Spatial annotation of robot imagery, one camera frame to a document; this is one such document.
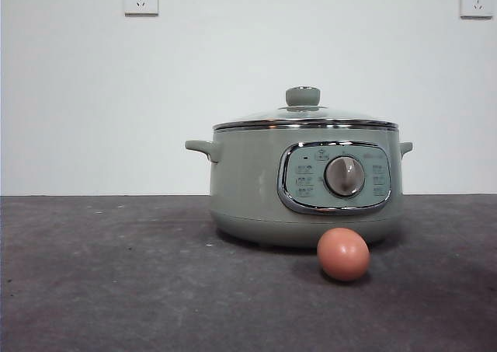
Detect sage green electric pot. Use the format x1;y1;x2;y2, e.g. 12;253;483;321
184;128;414;249

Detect glass lid with green knob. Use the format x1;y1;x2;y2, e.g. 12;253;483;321
212;86;399;131

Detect brown egg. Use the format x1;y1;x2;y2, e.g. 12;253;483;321
316;227;370;282

